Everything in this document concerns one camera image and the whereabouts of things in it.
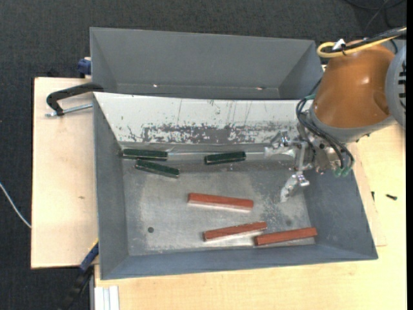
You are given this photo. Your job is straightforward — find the dark green flat block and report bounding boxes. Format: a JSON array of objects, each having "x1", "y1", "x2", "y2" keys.
[
  {"x1": 122, "y1": 148, "x2": 170, "y2": 161},
  {"x1": 203, "y1": 150, "x2": 247, "y2": 166},
  {"x1": 134, "y1": 159, "x2": 181, "y2": 178}
]

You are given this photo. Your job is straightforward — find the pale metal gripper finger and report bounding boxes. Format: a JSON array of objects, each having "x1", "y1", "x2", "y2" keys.
[
  {"x1": 279, "y1": 171, "x2": 311, "y2": 203},
  {"x1": 264, "y1": 130, "x2": 296, "y2": 160}
]

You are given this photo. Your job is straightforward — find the red-brown flat block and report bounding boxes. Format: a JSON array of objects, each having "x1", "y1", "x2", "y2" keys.
[
  {"x1": 253, "y1": 226, "x2": 319, "y2": 247},
  {"x1": 201, "y1": 220, "x2": 268, "y2": 243},
  {"x1": 186, "y1": 192, "x2": 255, "y2": 214}
]

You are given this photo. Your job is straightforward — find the grey metal bin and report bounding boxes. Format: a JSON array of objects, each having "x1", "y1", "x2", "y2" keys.
[{"x1": 89, "y1": 26, "x2": 379, "y2": 280}]

